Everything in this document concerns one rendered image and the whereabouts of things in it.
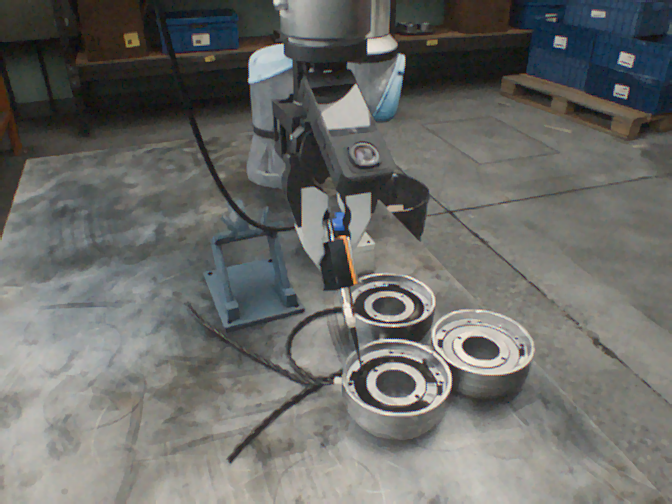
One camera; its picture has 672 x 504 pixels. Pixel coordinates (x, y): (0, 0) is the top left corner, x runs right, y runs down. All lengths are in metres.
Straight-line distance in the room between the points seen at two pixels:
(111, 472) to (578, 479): 0.41
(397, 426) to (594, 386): 1.41
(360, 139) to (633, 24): 3.86
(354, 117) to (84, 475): 0.39
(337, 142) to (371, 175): 0.04
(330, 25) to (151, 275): 0.46
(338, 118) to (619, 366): 1.66
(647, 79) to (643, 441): 2.82
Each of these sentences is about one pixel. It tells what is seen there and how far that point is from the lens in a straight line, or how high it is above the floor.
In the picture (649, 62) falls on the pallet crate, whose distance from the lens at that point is 4.16.
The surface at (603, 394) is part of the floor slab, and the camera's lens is 1.88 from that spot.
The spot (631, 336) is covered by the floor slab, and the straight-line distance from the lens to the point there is 2.15.
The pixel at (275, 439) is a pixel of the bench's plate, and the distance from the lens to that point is 0.55.
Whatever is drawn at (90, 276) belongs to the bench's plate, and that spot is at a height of 0.80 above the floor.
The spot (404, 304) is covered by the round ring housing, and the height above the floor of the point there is 0.83.
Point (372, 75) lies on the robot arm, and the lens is 0.94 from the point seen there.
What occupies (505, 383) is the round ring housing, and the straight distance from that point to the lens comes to 0.58.
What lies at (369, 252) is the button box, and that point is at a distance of 0.75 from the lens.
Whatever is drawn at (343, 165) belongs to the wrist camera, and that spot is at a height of 1.06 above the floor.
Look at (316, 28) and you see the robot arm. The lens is 0.46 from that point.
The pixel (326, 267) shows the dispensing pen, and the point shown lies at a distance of 0.55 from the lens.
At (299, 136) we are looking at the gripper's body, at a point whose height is 1.06.
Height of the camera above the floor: 1.22
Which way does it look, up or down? 31 degrees down
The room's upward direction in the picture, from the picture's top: straight up
